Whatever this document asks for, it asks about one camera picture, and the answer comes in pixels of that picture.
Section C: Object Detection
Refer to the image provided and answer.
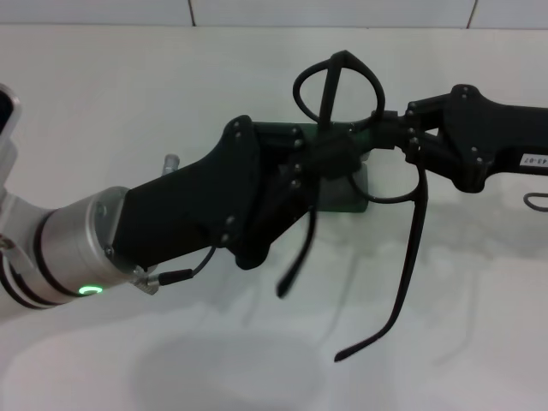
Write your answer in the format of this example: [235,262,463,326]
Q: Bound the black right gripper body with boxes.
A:
[426,84,548,193]

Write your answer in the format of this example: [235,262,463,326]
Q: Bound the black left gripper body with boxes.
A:
[104,114,317,271]

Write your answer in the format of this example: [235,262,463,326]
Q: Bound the green glasses case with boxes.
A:
[256,122,372,214]

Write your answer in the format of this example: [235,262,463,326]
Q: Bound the black glasses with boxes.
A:
[277,50,430,363]

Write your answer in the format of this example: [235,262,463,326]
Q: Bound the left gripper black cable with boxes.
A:
[134,246,217,297]

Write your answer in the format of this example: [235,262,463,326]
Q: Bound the right gripper grey cable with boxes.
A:
[523,192,548,213]

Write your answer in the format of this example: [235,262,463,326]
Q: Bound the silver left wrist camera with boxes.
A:
[0,84,21,145]

